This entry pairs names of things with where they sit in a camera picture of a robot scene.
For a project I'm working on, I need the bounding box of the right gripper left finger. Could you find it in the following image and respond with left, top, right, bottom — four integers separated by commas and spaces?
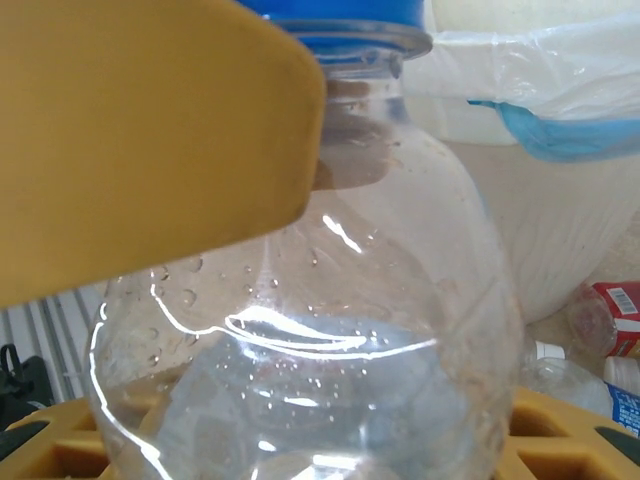
0, 0, 328, 307

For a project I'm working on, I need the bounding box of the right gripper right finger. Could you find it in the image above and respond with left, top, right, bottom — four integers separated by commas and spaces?
499, 387, 640, 480

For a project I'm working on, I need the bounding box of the clear bottle white cap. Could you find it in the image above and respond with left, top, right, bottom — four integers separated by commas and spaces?
519, 339, 624, 419

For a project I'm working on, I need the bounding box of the blue label bottle white cap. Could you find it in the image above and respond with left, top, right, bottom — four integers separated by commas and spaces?
602, 355, 640, 441

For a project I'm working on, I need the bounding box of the clear bottle blue label blue cap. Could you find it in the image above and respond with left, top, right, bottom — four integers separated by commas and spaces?
87, 0, 526, 480

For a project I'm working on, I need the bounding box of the white plastic bin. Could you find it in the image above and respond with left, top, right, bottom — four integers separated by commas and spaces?
429, 0, 640, 326

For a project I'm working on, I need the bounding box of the white trash bin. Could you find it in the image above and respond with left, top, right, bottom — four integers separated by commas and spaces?
402, 12, 640, 164

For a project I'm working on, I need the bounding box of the tea bottle red label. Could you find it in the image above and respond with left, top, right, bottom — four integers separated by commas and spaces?
569, 281, 640, 359

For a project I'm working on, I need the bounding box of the aluminium rail frame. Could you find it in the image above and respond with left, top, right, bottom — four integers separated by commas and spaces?
0, 287, 109, 406

